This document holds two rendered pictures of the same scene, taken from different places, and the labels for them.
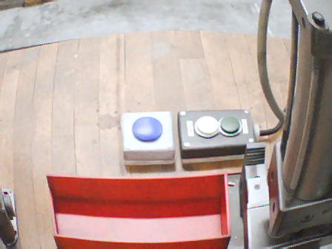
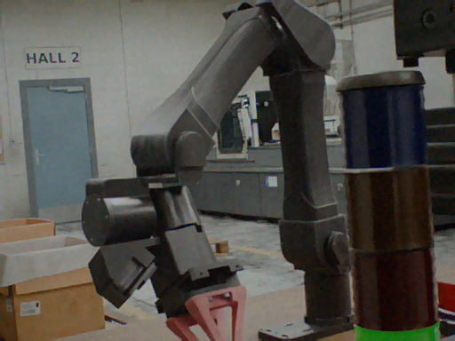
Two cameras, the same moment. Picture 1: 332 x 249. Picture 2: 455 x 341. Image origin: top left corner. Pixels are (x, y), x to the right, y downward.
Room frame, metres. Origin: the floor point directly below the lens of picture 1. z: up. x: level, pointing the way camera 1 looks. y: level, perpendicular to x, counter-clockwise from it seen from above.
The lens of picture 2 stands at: (0.02, -0.59, 1.18)
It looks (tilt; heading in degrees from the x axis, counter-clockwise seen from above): 3 degrees down; 64
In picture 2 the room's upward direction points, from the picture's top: 5 degrees counter-clockwise
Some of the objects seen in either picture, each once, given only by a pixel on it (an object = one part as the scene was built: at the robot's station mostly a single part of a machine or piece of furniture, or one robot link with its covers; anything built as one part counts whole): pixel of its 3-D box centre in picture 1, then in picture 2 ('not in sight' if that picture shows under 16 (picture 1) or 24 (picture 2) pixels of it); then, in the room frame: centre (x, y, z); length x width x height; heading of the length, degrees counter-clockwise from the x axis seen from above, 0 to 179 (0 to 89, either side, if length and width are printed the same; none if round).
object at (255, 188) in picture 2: not in sight; (279, 180); (5.01, 8.04, 0.49); 5.51 x 1.02 x 0.97; 93
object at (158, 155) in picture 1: (147, 144); not in sight; (0.81, 0.02, 0.90); 0.07 x 0.07 x 0.06; 6
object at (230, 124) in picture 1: (230, 127); not in sight; (0.82, -0.09, 0.93); 0.03 x 0.03 x 0.02
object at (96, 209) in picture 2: not in sight; (141, 187); (0.30, 0.18, 1.12); 0.12 x 0.09 x 0.12; 15
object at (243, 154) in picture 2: not in sight; (228, 130); (4.48, 8.34, 1.21); 0.86 x 0.10 x 0.79; 93
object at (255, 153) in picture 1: (253, 181); not in sight; (0.71, -0.12, 0.95); 0.06 x 0.03 x 0.09; 6
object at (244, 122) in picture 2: not in sight; (247, 123); (4.51, 7.85, 1.27); 0.23 x 0.18 x 0.38; 3
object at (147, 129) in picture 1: (147, 131); not in sight; (0.81, 0.02, 0.93); 0.04 x 0.04 x 0.02
